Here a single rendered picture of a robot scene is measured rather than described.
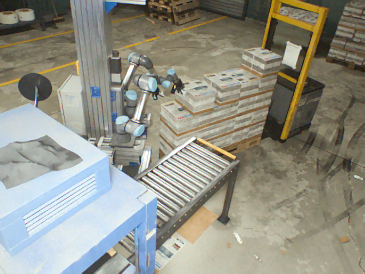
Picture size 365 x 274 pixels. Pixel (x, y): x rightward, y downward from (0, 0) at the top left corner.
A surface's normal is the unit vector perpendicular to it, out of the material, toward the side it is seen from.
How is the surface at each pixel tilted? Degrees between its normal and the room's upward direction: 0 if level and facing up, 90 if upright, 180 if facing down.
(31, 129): 0
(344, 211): 0
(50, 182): 0
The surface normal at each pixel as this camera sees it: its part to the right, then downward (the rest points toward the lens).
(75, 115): -0.04, 0.57
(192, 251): 0.07, -0.81
